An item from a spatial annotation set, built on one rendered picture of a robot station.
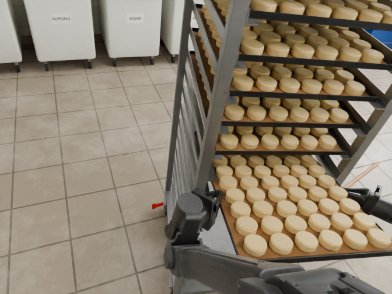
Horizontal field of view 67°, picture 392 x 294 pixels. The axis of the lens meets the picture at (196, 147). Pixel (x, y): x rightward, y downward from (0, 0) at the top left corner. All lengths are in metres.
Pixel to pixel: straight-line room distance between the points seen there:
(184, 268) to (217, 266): 0.15
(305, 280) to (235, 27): 0.45
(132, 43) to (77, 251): 2.08
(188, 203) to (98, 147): 1.74
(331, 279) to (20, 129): 2.46
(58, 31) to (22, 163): 1.29
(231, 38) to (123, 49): 2.64
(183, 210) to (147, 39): 2.70
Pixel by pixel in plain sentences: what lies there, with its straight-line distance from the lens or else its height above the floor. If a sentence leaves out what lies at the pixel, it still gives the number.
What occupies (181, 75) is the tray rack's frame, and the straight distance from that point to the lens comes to 1.34.
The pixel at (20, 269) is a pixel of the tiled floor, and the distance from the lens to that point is 1.87.
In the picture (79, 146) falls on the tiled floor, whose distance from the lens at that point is 2.37.
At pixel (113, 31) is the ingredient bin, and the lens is 3.12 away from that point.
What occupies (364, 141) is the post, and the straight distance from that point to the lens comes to 0.96.
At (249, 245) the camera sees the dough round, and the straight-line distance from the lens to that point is 0.68.
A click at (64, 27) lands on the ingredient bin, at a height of 0.45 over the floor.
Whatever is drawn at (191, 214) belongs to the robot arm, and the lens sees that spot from 0.63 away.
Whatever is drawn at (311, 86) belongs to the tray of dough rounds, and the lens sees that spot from 0.82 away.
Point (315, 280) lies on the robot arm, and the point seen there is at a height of 1.32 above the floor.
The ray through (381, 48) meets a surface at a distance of 0.94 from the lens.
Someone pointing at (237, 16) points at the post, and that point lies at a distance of 0.60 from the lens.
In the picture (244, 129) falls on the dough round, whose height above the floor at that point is 1.06.
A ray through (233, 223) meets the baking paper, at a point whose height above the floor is 0.98.
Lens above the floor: 1.59
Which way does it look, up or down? 42 degrees down
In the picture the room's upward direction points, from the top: 10 degrees clockwise
